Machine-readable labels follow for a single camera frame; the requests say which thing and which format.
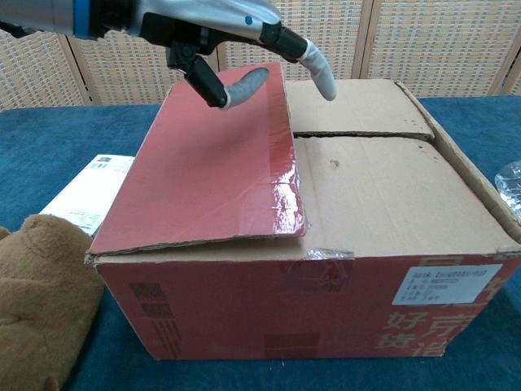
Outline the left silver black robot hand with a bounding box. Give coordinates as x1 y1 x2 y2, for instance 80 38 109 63
97 0 338 110

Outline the red cardboard box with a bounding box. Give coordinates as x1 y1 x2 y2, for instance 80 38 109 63
84 63 521 362

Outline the woven bamboo folding screen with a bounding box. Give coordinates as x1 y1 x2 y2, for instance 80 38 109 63
0 0 521 113

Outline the white paper booklet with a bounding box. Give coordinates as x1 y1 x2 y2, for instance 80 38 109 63
38 153 136 239

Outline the clear plastic wrap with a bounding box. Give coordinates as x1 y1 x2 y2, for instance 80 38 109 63
493 160 521 215

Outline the brown plush capybara toy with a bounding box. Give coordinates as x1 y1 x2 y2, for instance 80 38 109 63
0 214 106 391

